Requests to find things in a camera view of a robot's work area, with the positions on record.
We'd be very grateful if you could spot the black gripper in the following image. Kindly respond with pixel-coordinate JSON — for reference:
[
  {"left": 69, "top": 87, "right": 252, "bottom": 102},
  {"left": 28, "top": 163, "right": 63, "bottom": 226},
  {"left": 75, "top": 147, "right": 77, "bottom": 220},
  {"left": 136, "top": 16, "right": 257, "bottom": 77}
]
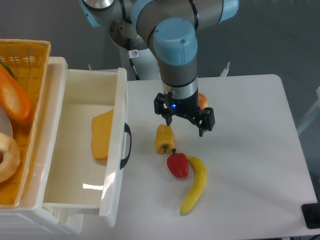
[{"left": 153, "top": 90, "right": 216, "bottom": 137}]

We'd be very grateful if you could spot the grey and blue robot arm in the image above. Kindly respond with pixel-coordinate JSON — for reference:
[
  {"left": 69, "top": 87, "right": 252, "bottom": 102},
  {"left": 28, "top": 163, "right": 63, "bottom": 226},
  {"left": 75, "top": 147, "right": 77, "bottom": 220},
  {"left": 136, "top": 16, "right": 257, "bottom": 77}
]
[{"left": 80, "top": 0, "right": 240, "bottom": 135}]

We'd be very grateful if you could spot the white top drawer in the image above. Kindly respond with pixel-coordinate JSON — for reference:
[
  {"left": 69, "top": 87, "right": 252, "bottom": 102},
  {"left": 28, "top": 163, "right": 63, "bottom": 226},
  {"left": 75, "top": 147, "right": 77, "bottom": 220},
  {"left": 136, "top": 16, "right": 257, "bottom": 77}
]
[{"left": 43, "top": 68, "right": 128, "bottom": 227}]

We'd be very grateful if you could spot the white plastic drawer cabinet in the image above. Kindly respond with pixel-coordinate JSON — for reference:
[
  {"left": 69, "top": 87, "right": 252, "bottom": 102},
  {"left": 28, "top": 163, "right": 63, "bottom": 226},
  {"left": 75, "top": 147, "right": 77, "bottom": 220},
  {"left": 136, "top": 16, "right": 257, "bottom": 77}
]
[{"left": 0, "top": 57, "right": 84, "bottom": 236}]

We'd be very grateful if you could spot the peach fruit behind gripper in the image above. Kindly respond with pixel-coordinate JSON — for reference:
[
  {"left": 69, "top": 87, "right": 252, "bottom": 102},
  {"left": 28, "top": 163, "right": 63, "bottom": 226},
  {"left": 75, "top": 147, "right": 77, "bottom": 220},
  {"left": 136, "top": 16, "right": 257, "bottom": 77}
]
[{"left": 198, "top": 92, "right": 209, "bottom": 110}]

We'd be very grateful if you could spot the yellow bell pepper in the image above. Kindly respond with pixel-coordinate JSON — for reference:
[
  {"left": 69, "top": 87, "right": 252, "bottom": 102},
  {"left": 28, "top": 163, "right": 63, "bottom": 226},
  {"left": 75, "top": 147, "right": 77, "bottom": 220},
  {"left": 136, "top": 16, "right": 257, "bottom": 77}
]
[{"left": 155, "top": 124, "right": 175, "bottom": 154}]

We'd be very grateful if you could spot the red bell pepper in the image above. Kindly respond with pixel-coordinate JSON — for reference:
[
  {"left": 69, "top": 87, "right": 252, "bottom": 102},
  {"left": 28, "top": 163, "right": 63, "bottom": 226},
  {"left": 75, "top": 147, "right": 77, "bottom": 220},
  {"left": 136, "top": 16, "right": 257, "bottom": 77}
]
[{"left": 166, "top": 148, "right": 189, "bottom": 179}]

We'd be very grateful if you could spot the yellow banana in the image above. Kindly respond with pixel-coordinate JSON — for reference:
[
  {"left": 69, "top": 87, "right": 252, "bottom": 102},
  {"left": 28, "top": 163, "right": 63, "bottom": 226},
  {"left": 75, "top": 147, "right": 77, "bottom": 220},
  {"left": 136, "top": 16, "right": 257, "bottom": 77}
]
[{"left": 179, "top": 154, "right": 207, "bottom": 215}]

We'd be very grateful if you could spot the orange cheese wedge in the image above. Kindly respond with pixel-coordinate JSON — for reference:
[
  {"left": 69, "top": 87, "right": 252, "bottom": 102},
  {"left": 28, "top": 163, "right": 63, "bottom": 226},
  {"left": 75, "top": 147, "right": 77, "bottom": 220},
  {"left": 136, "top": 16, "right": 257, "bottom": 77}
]
[{"left": 91, "top": 109, "right": 114, "bottom": 161}]

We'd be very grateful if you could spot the black device at table edge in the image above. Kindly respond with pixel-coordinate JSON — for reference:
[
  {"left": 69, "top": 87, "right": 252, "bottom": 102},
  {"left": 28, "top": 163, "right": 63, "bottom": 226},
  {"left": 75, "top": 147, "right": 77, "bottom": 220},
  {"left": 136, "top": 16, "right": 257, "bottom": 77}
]
[{"left": 301, "top": 203, "right": 320, "bottom": 229}]

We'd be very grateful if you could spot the orange wicker basket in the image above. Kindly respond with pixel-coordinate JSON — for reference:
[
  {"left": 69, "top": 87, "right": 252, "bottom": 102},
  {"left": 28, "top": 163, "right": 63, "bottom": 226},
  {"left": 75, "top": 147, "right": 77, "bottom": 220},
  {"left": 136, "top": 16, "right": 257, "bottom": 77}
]
[{"left": 0, "top": 39, "right": 51, "bottom": 209}]

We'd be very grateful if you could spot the orange bread loaf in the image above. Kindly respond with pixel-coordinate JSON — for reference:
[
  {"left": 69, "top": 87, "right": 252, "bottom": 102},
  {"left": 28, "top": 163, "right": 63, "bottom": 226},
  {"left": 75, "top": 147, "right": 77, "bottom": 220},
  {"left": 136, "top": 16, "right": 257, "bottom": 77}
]
[{"left": 0, "top": 65, "right": 34, "bottom": 124}]

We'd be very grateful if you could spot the beige bagel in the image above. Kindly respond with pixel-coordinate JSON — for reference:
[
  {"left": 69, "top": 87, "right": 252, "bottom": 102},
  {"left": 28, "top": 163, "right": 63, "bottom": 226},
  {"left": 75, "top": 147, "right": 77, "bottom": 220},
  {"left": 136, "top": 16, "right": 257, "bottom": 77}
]
[{"left": 0, "top": 132, "right": 21, "bottom": 183}]

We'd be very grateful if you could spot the green vegetable in basket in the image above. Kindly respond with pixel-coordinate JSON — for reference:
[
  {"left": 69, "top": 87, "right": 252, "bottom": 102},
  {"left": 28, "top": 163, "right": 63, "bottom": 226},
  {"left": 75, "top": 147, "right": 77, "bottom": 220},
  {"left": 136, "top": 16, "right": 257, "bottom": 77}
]
[{"left": 0, "top": 61, "right": 15, "bottom": 79}]

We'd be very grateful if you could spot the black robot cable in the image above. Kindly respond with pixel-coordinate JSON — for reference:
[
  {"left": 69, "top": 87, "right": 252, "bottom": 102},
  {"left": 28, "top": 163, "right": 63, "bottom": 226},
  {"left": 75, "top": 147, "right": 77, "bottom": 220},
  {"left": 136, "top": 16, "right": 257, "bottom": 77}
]
[{"left": 126, "top": 37, "right": 141, "bottom": 81}]

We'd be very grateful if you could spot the dark drawer handle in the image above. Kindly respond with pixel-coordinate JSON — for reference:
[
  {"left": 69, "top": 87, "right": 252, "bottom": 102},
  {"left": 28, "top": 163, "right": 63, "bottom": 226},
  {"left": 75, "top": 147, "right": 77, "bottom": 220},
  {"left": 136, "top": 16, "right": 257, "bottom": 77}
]
[{"left": 120, "top": 122, "right": 132, "bottom": 170}]

